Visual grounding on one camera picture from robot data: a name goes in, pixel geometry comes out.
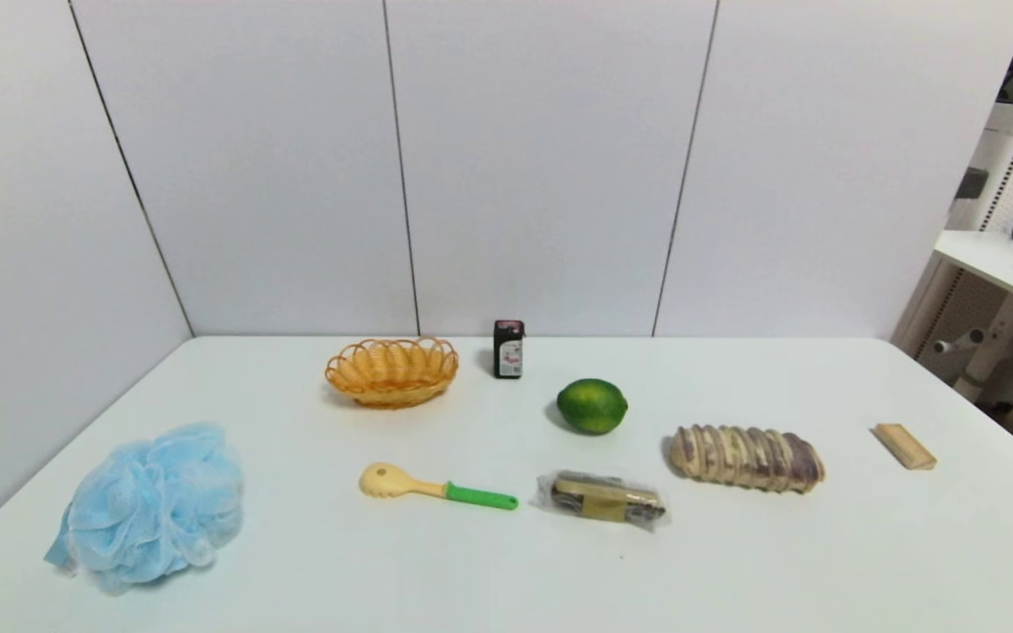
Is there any blue mesh bath loofah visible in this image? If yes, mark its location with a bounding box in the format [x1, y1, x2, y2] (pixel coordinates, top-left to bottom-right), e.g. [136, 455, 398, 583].
[45, 421, 245, 594]

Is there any yellow woven plastic basket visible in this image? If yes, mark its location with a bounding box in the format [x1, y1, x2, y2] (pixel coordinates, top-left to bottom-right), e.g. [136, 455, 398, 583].
[324, 337, 460, 410]

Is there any small black drink carton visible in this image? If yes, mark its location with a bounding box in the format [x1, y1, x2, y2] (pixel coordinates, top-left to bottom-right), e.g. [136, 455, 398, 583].
[493, 319, 526, 380]

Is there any green lime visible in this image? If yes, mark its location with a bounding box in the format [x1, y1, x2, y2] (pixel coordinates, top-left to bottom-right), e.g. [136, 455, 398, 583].
[557, 378, 629, 435]

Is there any clear-wrapped brown snack packet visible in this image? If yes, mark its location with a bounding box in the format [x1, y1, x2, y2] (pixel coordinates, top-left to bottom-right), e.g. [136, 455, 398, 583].
[536, 470, 671, 534]

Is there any braided brown bread loaf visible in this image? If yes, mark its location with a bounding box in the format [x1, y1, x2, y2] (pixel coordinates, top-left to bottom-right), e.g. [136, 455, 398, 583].
[670, 425, 827, 494]

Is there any small wooden block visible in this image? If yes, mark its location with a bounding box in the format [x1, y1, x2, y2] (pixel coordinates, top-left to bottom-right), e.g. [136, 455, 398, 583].
[874, 423, 938, 471]

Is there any white side desk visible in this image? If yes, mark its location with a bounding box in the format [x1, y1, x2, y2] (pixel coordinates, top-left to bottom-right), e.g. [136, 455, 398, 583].
[893, 229, 1013, 407]

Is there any white pegboard panel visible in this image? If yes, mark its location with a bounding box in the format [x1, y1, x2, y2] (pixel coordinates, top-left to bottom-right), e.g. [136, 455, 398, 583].
[945, 103, 1013, 235]

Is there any beige spoon with green handle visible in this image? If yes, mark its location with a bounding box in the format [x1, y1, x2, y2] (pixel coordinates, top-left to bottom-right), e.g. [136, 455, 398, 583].
[359, 462, 520, 512]

